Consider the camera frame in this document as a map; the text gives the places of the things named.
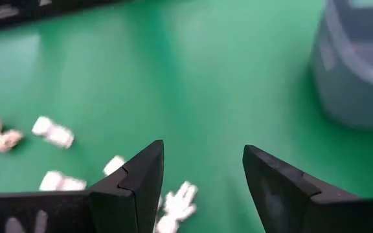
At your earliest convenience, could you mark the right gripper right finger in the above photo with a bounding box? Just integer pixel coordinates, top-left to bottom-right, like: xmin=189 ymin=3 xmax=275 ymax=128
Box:
xmin=242 ymin=144 xmax=373 ymax=233

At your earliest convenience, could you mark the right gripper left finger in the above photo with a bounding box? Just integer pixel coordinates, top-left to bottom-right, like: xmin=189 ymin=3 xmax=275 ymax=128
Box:
xmin=0 ymin=139 xmax=165 ymax=233

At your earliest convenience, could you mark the green table mat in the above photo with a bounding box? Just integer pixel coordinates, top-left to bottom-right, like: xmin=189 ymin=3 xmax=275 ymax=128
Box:
xmin=0 ymin=0 xmax=373 ymax=233

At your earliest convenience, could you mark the grey-blue plastic bin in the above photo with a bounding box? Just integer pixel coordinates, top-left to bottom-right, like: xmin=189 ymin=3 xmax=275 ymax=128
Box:
xmin=308 ymin=0 xmax=373 ymax=131

